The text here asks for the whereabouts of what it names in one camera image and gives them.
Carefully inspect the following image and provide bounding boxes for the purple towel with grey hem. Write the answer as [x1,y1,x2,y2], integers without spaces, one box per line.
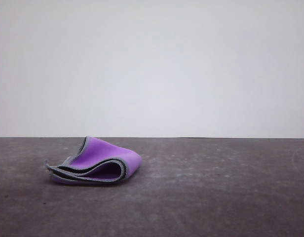
[44,135,143,186]

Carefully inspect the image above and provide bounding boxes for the grey table cloth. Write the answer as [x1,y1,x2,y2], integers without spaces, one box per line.
[0,136,304,237]

